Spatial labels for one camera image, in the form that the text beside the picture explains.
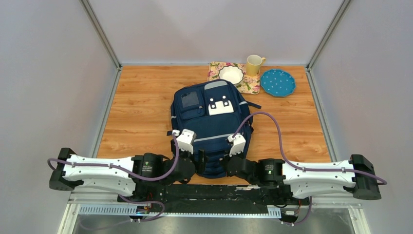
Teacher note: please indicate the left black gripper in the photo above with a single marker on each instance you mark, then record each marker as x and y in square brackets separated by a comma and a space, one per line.
[200, 164]

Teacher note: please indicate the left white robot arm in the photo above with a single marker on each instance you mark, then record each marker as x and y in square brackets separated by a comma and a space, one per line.
[124, 176]

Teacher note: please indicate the blue polka dot plate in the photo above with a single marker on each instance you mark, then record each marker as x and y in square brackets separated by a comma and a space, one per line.
[278, 83]

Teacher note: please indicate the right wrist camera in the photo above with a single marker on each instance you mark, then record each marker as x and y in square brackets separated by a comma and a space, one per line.
[237, 143]

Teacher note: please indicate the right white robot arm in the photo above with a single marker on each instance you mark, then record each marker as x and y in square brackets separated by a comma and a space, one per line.
[355, 176]

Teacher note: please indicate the white scalloped bowl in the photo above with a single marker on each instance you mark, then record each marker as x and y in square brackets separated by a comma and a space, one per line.
[232, 74]

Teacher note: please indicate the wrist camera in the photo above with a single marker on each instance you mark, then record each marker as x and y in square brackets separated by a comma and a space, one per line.
[237, 143]
[185, 139]

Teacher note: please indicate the yellow mug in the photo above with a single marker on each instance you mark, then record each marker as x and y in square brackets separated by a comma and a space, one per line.
[253, 65]

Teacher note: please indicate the navy blue school backpack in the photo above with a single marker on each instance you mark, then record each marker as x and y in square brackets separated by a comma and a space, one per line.
[213, 110]

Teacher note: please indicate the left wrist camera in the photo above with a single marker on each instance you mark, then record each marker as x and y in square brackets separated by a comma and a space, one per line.
[185, 139]

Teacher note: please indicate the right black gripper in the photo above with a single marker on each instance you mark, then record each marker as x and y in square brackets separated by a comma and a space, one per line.
[226, 159]

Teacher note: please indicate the floral placemat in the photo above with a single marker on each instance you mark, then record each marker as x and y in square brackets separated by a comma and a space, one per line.
[249, 85]

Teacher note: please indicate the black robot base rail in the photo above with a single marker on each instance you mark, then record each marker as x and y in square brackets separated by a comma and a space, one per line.
[215, 200]

